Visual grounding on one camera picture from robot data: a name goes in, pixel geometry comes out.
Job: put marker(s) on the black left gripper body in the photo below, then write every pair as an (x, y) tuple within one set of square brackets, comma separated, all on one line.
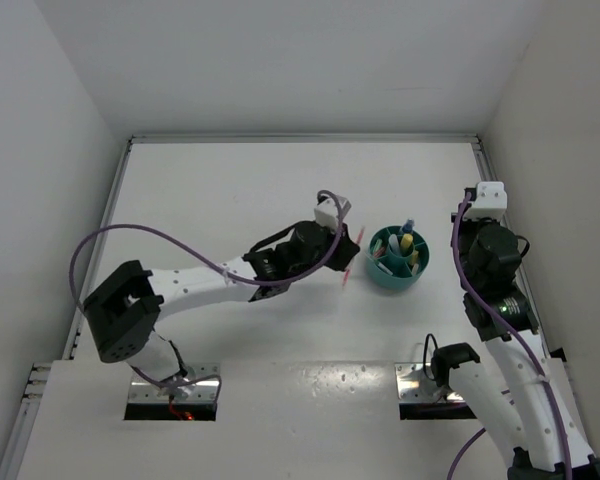
[(336, 260)]

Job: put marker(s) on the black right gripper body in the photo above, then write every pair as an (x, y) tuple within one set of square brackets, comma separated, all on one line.
[(468, 229)]

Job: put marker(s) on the red pen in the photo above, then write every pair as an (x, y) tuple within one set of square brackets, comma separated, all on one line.
[(349, 268)]

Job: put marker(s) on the yellow highlighter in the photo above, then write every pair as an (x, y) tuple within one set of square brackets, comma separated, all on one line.
[(406, 244)]

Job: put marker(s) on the blue highlighter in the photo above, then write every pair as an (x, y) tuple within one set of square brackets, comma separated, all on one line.
[(394, 245)]

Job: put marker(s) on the clear glue bottle blue cap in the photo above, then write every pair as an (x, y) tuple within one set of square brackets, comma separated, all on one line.
[(408, 226)]

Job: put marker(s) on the pink highlighter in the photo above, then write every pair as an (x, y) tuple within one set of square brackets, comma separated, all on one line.
[(378, 249)]

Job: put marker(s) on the green pen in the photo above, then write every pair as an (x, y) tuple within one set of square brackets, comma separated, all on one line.
[(383, 268)]

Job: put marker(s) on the grey eraser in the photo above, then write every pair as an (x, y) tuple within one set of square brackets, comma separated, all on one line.
[(414, 263)]

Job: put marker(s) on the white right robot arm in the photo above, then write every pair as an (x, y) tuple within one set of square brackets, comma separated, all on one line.
[(531, 426)]

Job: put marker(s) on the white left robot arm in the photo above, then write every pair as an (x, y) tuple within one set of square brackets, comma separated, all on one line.
[(123, 311)]

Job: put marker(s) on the teal round organizer container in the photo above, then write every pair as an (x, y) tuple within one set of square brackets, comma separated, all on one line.
[(402, 278)]

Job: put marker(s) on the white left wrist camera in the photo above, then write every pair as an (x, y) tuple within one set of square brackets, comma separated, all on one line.
[(326, 213)]

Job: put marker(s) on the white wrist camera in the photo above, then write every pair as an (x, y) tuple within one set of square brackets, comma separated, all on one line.
[(326, 213), (487, 200)]

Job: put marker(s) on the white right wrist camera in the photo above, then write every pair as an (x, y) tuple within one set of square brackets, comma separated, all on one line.
[(487, 200)]

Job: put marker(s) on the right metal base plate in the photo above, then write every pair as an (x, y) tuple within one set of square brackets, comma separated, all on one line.
[(414, 387)]

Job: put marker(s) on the metal base plate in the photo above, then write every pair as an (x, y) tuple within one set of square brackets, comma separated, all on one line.
[(199, 385), (414, 387)]

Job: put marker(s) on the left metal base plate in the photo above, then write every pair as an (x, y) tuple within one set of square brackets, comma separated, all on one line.
[(199, 385)]

